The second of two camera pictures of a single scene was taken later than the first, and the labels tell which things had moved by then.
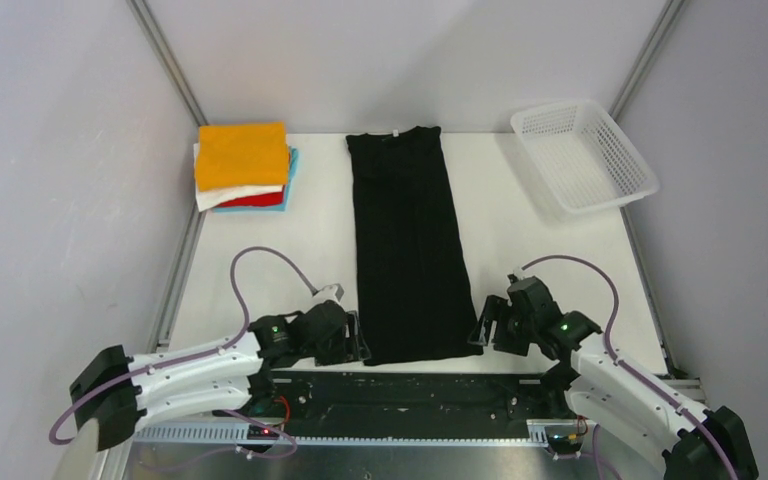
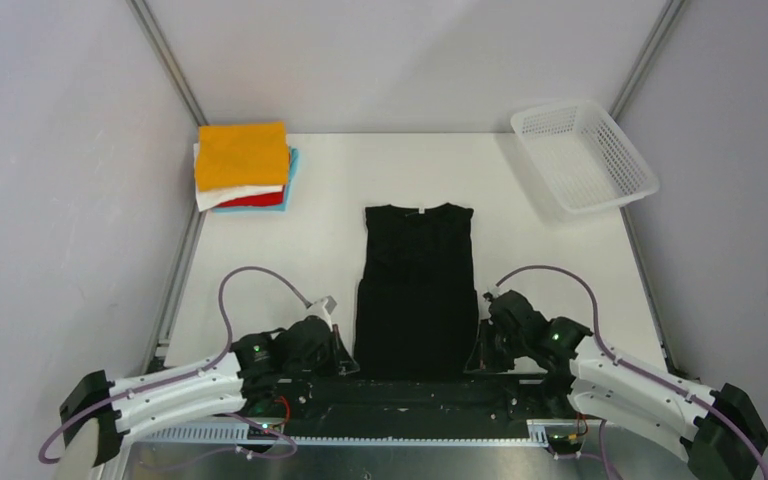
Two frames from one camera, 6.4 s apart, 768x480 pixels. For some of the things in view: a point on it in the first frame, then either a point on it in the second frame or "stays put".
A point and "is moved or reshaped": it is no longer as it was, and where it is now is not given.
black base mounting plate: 346,404 stays put
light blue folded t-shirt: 286,192 stays put
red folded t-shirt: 271,198 stays put
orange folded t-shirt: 241,155 stays put
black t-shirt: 415,296 is moved or reshaped
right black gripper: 497,309 → 483,359
